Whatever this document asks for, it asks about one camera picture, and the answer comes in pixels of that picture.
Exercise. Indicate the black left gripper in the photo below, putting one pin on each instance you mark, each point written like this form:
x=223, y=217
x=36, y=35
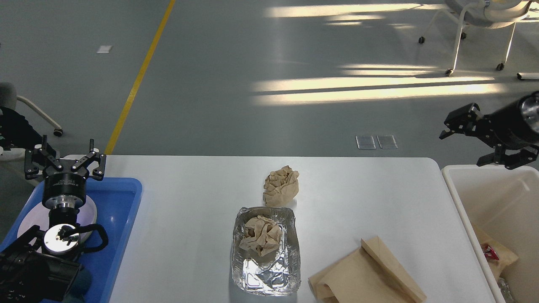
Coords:
x=63, y=186

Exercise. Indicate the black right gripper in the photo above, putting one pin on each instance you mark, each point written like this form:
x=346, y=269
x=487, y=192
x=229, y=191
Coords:
x=513, y=127

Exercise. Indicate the pink plastic plate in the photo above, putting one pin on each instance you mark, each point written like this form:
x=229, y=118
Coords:
x=39, y=216

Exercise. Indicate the crushed red can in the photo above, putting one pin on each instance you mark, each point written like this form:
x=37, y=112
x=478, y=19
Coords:
x=489, y=253

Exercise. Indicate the brown paper bag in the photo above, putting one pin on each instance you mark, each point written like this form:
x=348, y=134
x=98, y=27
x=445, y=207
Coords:
x=507, y=256
x=369, y=274

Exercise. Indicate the dark teal mug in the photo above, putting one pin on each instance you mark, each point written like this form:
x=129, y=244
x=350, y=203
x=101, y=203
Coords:
x=79, y=288

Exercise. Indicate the brown paper bag front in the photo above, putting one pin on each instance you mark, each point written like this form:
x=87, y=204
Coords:
x=369, y=274

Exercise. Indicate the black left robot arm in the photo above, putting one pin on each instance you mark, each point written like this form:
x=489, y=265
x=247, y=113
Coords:
x=41, y=264

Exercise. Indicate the seated person at left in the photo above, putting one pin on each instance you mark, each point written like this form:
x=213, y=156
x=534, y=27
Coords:
x=16, y=131

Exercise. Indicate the white plastic bin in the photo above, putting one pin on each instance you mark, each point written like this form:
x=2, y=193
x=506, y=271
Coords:
x=504, y=204

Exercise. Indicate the blue plastic tray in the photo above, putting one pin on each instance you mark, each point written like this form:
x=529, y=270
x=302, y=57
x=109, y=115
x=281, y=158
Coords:
x=117, y=200

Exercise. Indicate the white bar on floor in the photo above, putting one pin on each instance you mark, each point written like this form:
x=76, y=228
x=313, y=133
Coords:
x=527, y=75

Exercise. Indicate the floor socket plate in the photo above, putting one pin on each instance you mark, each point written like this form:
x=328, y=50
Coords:
x=365, y=143
x=387, y=142

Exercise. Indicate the white floor marker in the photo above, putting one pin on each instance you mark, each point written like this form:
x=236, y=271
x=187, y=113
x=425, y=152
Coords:
x=104, y=49

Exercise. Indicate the crumpled brown paper ball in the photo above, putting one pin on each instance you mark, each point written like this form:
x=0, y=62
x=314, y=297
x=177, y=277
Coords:
x=280, y=187

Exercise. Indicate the crumpled brown paper in tray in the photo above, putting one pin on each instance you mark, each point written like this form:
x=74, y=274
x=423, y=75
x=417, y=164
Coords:
x=261, y=235

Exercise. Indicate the aluminium foil tray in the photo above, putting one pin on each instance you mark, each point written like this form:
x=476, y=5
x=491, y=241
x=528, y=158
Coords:
x=277, y=274

